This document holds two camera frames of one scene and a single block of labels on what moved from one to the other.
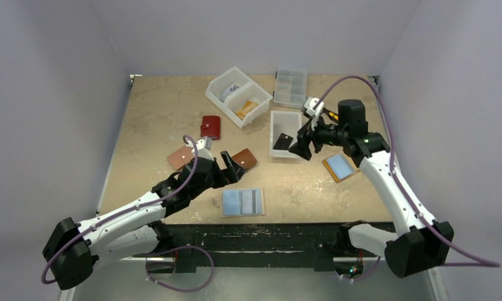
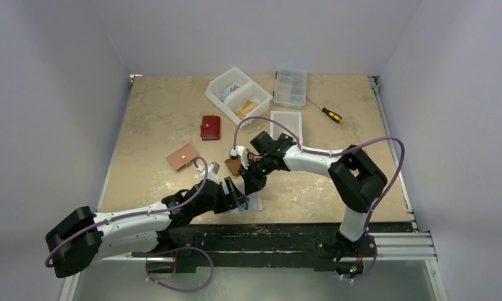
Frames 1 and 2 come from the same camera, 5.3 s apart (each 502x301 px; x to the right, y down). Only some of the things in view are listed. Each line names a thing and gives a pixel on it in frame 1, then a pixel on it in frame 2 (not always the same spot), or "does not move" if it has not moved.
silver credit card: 227,91 does not move
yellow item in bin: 248,107 does not move
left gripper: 223,177 → 226,201
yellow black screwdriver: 332,115 does not move
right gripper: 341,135 → 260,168
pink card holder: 181,157 does not move
